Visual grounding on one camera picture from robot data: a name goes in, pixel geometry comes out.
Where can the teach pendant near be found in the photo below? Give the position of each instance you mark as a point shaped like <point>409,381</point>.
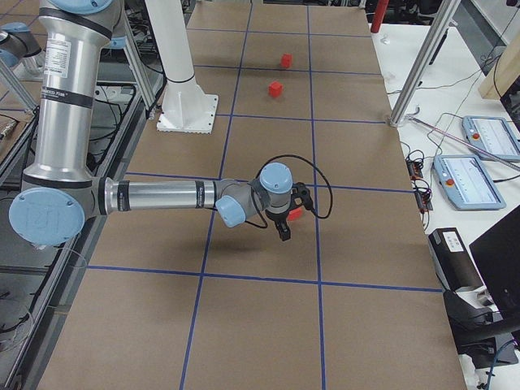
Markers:
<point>466,183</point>

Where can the black box device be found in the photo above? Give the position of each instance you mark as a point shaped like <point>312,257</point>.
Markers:
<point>452,261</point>

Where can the teach pendant far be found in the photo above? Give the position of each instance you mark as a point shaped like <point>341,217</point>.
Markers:
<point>492,134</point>

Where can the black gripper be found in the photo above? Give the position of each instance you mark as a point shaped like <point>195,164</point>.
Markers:
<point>277,218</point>

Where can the teach pendant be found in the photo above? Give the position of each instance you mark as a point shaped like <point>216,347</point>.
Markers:
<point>466,183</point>
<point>492,134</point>

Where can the red cylinder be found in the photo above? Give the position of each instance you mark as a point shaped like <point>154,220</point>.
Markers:
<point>378,18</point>

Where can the black monitor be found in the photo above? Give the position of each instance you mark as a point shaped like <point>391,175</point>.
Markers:
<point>496,255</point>

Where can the red block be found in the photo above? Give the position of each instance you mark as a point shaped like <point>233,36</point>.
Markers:
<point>295,214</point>
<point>286,60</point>
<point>275,89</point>

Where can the aluminium frame post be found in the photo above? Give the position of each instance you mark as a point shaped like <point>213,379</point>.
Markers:
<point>430,43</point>

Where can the metal rod tool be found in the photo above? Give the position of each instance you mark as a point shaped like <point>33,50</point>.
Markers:
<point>463,141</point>

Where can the small circuit board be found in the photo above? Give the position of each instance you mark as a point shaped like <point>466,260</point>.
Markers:
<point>422,190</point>

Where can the white pedestal column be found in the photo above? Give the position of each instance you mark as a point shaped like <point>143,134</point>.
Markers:
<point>185,106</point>

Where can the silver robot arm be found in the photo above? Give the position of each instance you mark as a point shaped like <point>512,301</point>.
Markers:
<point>59,194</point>
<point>18,45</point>

